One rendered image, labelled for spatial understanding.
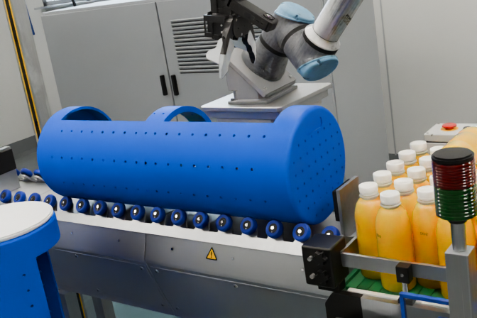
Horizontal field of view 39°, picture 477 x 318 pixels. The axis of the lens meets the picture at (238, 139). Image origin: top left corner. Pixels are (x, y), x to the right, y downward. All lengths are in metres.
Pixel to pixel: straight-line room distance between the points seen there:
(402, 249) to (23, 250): 0.91
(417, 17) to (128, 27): 1.79
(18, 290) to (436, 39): 3.25
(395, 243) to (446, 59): 3.12
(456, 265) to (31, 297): 1.08
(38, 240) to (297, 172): 0.67
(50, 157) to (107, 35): 2.29
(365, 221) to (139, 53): 2.83
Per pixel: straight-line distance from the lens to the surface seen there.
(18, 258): 1.76
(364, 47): 3.60
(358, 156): 3.56
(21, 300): 1.80
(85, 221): 2.06
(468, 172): 1.06
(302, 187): 1.55
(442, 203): 1.07
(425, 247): 1.39
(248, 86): 2.11
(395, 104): 4.63
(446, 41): 4.40
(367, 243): 1.44
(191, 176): 1.66
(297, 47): 2.02
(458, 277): 1.13
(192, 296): 1.90
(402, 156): 1.60
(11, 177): 2.53
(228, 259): 1.72
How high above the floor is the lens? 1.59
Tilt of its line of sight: 15 degrees down
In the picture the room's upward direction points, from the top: 9 degrees counter-clockwise
